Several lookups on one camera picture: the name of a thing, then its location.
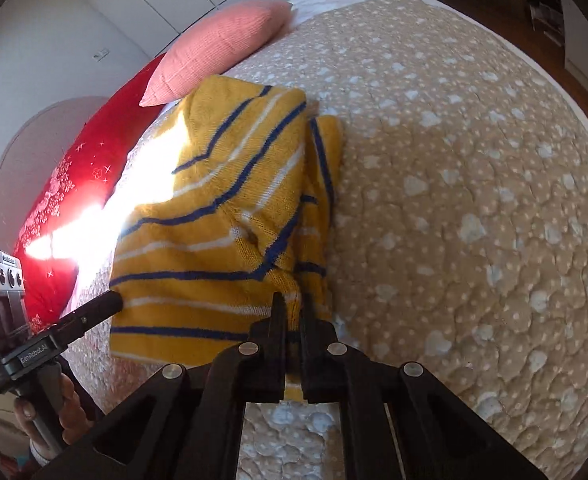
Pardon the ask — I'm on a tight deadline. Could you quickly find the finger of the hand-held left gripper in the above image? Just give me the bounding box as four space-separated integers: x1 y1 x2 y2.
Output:
56 292 123 343

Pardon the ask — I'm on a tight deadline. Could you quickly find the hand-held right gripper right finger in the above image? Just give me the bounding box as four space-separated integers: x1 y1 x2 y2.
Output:
299 305 550 480

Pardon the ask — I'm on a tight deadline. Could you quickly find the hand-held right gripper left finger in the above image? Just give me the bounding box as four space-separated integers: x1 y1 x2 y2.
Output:
34 292 287 480

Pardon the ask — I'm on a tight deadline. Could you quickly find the yellow striped knit sweater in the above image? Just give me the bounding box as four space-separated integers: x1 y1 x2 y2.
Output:
108 75 345 402

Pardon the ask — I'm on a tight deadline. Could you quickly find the person's left hand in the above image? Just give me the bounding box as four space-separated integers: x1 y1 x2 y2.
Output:
14 374 89 450

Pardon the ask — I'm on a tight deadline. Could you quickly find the red patterned pillow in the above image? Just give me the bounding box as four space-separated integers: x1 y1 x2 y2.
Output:
12 52 175 335

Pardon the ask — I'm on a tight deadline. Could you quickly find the grey padded headboard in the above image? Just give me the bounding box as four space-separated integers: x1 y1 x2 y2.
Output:
0 97 105 256

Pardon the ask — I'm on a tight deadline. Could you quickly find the beige dotted quilted bedspread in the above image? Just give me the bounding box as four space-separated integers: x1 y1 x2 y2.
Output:
64 0 588 480

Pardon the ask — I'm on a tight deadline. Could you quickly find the pink ribbed pillow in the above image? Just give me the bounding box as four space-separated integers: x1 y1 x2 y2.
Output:
138 0 295 107

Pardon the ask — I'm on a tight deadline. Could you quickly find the white shelf desk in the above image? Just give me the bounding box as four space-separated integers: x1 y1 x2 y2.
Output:
524 0 588 98

